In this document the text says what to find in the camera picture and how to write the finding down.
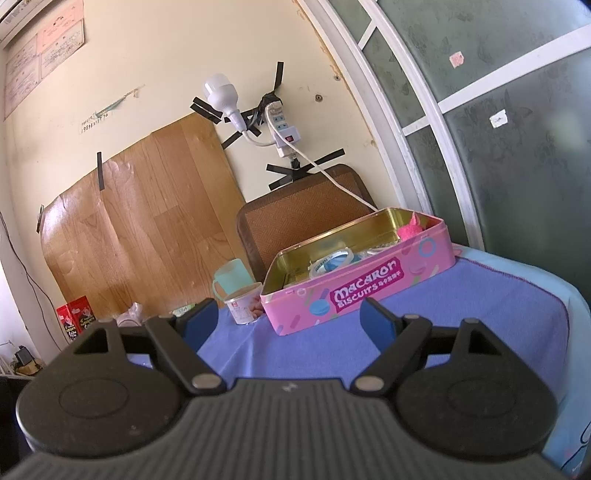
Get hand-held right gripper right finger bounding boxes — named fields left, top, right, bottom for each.
left=353, top=298, right=502, bottom=396

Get red snack packet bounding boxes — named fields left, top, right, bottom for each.
left=56, top=295, right=97, bottom=345

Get white light bulb lamp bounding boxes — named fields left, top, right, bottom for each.
left=203, top=74, right=278, bottom=147

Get white power strip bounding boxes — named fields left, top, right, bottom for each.
left=264, top=99, right=304, bottom=158

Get white paper food can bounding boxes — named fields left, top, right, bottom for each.
left=224, top=281, right=265, bottom=326

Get blue translucent plastic case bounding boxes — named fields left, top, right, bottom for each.
left=308, top=248, right=357, bottom=278

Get pink tin box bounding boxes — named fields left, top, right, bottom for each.
left=259, top=207, right=458, bottom=337

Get white power cable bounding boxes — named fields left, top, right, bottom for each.
left=286, top=138, right=378, bottom=214

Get black wall cable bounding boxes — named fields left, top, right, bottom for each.
left=0, top=211, right=62, bottom=352

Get pale paper wall notice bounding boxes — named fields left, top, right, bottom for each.
left=4, top=34, right=41, bottom=121

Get wood pattern wall panel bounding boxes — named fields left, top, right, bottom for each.
left=39, top=112, right=248, bottom=320

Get plastic wrapped paper cups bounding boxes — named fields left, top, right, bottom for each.
left=115, top=302, right=149, bottom=328

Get blue tablecloth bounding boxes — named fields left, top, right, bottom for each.
left=124, top=256, right=571, bottom=403

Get white framed frosted glass door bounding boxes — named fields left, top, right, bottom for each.
left=298, top=0, right=591, bottom=296

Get pink soft toy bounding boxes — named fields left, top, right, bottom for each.
left=398, top=213, right=437, bottom=241

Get white air conditioner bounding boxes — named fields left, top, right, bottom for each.
left=0, top=0, right=62, bottom=49

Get black tape strips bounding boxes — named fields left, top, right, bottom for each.
left=189, top=62, right=347, bottom=191

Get pink paper wall notice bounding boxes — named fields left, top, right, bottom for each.
left=39, top=8, right=86, bottom=78

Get brown wicker chair back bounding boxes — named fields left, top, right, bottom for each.
left=236, top=164, right=378, bottom=283

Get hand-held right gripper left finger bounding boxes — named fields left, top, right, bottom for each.
left=74, top=298, right=227, bottom=396

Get light blue bed sheet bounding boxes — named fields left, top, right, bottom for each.
left=455, top=244, right=591, bottom=477

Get mint green plastic cup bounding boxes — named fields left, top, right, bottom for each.
left=212, top=258, right=256, bottom=301

